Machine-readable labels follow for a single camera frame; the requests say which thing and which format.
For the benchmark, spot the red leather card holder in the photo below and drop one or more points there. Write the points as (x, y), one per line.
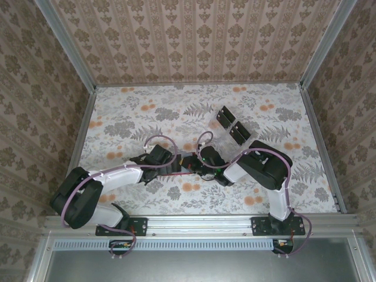
(185, 171)

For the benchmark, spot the black VIP card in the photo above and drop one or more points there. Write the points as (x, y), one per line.
(238, 136)
(242, 129)
(187, 162)
(226, 111)
(224, 121)

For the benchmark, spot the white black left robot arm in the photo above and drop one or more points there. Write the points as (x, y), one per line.
(117, 179)

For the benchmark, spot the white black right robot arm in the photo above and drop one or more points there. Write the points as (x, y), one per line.
(264, 167)

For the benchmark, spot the clear acrylic card stand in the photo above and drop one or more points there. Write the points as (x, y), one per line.
(220, 138)

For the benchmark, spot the wide aluminium extrusion beam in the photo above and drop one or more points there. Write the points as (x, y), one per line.
(199, 224)

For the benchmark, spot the floral printed tablecloth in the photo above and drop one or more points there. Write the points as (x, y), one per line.
(132, 111)

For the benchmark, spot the small wiring connector board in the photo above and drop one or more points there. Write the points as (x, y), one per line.
(283, 245)
(119, 246)

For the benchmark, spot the grey metal panel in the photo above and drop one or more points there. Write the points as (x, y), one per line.
(191, 267)

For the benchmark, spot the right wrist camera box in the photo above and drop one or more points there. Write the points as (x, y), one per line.
(212, 155)

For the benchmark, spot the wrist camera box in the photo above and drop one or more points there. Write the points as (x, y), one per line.
(212, 155)
(161, 155)

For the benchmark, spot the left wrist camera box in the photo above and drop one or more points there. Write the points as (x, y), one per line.
(161, 155)

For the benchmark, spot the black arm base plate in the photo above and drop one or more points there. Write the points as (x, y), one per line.
(141, 226)
(258, 226)

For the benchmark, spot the aluminium table edge rail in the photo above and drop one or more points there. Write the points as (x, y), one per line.
(319, 132)
(199, 84)
(83, 123)

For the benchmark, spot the aluminium lower frame bar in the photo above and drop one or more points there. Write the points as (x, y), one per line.
(38, 258)
(359, 258)

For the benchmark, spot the aluminium frame post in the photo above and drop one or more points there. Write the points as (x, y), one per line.
(70, 47)
(326, 44)

